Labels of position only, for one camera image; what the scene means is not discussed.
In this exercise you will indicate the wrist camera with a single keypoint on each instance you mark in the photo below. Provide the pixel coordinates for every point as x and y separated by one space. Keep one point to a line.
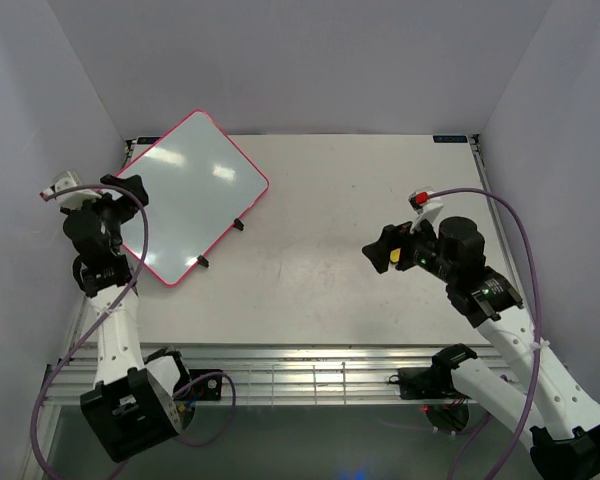
63 191
426 207

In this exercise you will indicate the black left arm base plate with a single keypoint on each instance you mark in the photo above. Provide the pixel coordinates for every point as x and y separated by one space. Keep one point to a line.
207 389

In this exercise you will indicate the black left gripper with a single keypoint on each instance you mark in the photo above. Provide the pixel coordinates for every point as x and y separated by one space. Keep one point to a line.
133 186

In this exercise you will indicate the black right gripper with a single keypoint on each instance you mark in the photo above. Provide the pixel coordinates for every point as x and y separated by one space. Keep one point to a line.
395 236

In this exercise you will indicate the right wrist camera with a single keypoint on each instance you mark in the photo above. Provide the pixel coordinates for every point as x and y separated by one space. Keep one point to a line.
426 207

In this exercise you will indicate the blue table label right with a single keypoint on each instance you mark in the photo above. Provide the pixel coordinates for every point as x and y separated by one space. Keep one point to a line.
450 139

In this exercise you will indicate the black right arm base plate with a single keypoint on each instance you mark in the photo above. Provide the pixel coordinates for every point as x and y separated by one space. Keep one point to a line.
423 384

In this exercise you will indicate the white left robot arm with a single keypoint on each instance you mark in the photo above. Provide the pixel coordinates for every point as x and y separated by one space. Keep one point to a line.
131 406

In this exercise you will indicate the aluminium extrusion rail frame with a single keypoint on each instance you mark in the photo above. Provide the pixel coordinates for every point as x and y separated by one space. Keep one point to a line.
273 376

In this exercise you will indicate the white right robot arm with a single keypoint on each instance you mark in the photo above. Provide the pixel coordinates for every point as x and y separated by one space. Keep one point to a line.
555 419

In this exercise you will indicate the blue table label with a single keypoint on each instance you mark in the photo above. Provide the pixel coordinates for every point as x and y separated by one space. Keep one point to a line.
450 139
146 140

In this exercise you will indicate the blue table label left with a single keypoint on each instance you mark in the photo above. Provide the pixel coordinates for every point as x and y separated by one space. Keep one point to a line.
146 140

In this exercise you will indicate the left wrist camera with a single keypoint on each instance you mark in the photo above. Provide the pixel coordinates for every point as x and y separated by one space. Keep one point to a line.
63 191

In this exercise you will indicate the yellow whiteboard eraser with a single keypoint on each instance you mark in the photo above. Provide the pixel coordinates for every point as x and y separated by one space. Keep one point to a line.
394 256

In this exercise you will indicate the pink framed whiteboard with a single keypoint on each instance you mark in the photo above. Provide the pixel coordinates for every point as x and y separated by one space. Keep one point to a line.
199 184

